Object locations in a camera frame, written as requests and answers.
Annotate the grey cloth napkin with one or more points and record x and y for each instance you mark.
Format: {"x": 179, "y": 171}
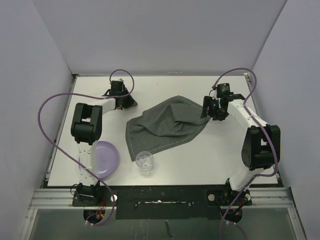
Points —
{"x": 171, "y": 123}

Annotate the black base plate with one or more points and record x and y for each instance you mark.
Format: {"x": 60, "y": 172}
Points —
{"x": 129, "y": 203}

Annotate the aluminium frame rail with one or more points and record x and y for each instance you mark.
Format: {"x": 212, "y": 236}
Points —
{"x": 59, "y": 198}

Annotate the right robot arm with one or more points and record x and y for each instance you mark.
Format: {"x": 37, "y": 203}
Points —
{"x": 261, "y": 147}

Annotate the clear drinking glass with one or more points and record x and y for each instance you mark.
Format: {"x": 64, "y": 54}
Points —
{"x": 145, "y": 162}

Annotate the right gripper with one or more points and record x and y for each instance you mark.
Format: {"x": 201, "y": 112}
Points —
{"x": 208, "y": 102}

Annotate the purple plate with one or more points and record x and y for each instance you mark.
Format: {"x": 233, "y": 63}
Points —
{"x": 101, "y": 158}

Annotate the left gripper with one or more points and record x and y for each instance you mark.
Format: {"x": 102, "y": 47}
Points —
{"x": 130, "y": 102}

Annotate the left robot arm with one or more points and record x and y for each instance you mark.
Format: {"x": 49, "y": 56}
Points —
{"x": 87, "y": 126}

